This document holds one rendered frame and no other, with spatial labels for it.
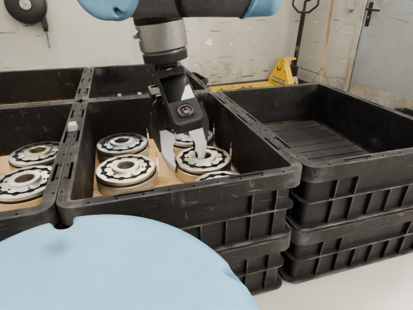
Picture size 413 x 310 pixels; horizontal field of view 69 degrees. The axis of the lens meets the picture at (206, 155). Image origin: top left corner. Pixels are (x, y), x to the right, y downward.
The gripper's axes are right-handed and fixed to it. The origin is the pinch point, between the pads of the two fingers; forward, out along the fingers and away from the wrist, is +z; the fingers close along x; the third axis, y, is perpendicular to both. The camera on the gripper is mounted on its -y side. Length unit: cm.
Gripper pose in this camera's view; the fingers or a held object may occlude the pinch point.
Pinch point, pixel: (187, 164)
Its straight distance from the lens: 55.7
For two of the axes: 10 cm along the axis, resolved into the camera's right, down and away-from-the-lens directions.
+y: -2.8, -4.3, 8.6
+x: -9.5, 2.4, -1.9
